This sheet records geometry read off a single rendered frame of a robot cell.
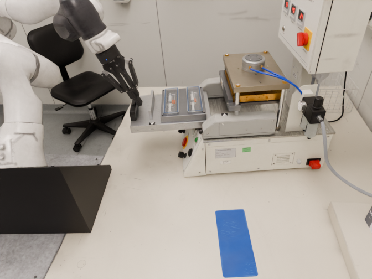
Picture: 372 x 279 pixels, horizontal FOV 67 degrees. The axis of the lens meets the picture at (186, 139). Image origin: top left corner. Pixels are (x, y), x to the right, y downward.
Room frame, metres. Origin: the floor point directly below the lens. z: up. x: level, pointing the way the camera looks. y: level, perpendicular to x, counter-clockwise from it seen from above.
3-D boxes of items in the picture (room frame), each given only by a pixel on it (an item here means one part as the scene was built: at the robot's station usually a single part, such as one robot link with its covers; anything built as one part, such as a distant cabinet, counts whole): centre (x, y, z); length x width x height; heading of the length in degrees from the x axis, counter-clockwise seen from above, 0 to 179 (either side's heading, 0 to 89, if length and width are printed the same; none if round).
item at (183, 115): (0.93, 0.00, 0.98); 0.20 x 0.17 x 0.03; 179
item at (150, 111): (0.94, 0.05, 0.97); 0.30 x 0.22 x 0.08; 89
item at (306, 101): (0.70, -0.38, 1.05); 0.15 x 0.05 x 0.15; 179
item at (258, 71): (0.91, -0.29, 1.08); 0.31 x 0.24 x 0.13; 179
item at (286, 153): (0.91, -0.25, 0.84); 0.53 x 0.37 x 0.17; 89
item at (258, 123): (0.79, -0.18, 0.97); 0.26 x 0.05 x 0.07; 89
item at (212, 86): (1.07, -0.19, 0.97); 0.25 x 0.05 x 0.07; 89
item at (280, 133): (0.93, -0.29, 0.93); 0.46 x 0.35 x 0.01; 89
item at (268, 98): (0.92, -0.26, 1.07); 0.22 x 0.17 x 0.10; 179
